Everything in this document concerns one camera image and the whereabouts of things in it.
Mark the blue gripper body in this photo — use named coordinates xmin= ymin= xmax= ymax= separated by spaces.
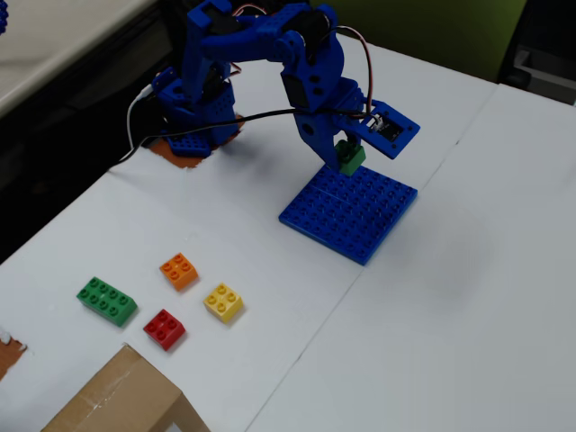
xmin=278 ymin=32 xmax=365 ymax=122

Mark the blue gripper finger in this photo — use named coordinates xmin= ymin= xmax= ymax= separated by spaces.
xmin=335 ymin=123 xmax=362 ymax=149
xmin=292 ymin=110 xmax=341 ymax=171

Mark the green 2x2 block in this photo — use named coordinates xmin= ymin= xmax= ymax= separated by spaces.
xmin=335 ymin=139 xmax=366 ymax=176

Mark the yellow 2x2 block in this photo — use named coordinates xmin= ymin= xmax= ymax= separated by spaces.
xmin=202 ymin=282 xmax=246 ymax=324

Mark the orange 2x2 block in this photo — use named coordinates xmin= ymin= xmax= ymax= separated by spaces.
xmin=158 ymin=252 xmax=200 ymax=293

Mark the red 2x2 block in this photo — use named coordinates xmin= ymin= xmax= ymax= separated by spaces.
xmin=142 ymin=308 xmax=187 ymax=352

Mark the green 2x4 block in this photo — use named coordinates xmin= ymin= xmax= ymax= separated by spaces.
xmin=75 ymin=275 xmax=139 ymax=329

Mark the blue 8x8 studded baseplate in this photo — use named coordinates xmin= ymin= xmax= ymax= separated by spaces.
xmin=277 ymin=164 xmax=419 ymax=266

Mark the green partition panel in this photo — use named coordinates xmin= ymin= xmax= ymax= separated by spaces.
xmin=335 ymin=0 xmax=528 ymax=86

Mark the black grey furniture piece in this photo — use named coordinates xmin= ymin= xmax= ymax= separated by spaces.
xmin=499 ymin=0 xmax=576 ymax=107

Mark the white desk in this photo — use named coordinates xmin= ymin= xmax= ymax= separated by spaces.
xmin=0 ymin=0 xmax=161 ymax=116

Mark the brown cardboard box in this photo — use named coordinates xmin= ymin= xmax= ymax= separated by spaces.
xmin=40 ymin=342 xmax=211 ymax=432

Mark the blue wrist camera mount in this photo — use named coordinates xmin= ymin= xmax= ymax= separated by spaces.
xmin=348 ymin=99 xmax=422 ymax=161

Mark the black cable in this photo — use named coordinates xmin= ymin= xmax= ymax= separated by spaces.
xmin=110 ymin=107 xmax=374 ymax=170

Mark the red white servo wire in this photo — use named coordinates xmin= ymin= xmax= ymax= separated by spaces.
xmin=335 ymin=25 xmax=375 ymax=113

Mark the white cable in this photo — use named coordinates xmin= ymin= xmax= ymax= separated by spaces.
xmin=127 ymin=83 xmax=157 ymax=157

